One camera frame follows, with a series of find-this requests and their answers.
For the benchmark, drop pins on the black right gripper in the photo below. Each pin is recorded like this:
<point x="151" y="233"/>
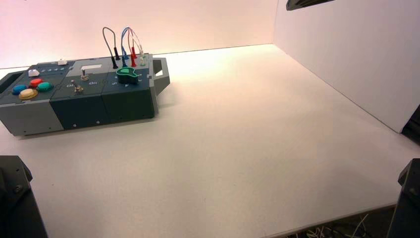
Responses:
<point x="302" y="3"/>

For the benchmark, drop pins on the white hexagonal slider knob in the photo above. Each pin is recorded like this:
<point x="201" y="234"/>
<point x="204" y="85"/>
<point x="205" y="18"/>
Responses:
<point x="33" y="73"/>

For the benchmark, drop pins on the white rectangular slider knob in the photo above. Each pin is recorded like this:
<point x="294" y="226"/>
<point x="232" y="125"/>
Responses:
<point x="62" y="62"/>

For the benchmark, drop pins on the black object behind white panel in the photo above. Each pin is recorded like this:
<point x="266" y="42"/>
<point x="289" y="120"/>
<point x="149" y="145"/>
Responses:
<point x="412" y="128"/>

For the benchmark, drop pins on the green rotary pointer knob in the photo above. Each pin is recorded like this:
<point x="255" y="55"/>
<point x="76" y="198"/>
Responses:
<point x="127" y="76"/>

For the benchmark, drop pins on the grey and teal control box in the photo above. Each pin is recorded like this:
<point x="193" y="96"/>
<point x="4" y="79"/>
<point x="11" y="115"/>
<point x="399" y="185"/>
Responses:
<point x="82" y="111"/>

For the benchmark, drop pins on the green round push button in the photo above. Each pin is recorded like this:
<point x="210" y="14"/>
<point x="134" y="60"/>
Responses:
<point x="44" y="86"/>

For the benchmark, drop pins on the red round push button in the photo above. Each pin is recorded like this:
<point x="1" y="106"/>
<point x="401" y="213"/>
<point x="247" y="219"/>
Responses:
<point x="36" y="82"/>

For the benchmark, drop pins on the yellow round push button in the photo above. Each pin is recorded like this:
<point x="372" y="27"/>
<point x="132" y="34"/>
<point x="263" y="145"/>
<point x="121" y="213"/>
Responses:
<point x="28" y="94"/>

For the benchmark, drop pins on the blue round push button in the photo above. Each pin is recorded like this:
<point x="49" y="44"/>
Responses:
<point x="19" y="89"/>

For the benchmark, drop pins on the upright metal toggle switch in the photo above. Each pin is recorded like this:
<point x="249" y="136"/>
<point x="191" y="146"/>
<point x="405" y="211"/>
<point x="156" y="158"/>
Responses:
<point x="84" y="76"/>

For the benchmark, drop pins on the tilted metal toggle switch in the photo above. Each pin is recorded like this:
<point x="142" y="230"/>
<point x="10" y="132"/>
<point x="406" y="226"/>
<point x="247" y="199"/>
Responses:
<point x="78" y="88"/>

